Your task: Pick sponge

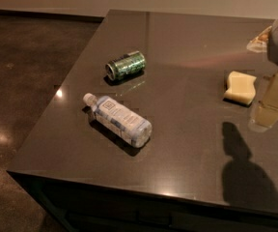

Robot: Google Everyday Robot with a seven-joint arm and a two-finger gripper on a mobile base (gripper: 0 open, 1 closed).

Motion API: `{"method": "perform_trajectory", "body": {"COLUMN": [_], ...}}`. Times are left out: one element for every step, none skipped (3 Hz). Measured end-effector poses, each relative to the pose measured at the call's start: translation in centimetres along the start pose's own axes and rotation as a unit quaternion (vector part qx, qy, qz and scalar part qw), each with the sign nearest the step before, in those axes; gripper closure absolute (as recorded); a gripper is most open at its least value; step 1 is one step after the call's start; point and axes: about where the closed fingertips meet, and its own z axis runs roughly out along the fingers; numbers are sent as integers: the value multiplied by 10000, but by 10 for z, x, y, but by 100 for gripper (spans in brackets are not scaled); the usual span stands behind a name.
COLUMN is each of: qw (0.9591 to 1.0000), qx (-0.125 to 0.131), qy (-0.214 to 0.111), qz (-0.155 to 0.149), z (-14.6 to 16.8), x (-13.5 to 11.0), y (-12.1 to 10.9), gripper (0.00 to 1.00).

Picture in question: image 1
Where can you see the green aluminium drink can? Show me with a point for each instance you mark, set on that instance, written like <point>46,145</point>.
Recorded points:
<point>125,66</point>

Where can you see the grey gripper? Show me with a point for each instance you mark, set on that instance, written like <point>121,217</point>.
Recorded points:
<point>265,116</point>

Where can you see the pale yellow sponge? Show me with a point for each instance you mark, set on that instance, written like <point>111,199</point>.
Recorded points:
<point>240,88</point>

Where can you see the clear plastic water bottle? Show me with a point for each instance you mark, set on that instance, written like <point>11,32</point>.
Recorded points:
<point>128,125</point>

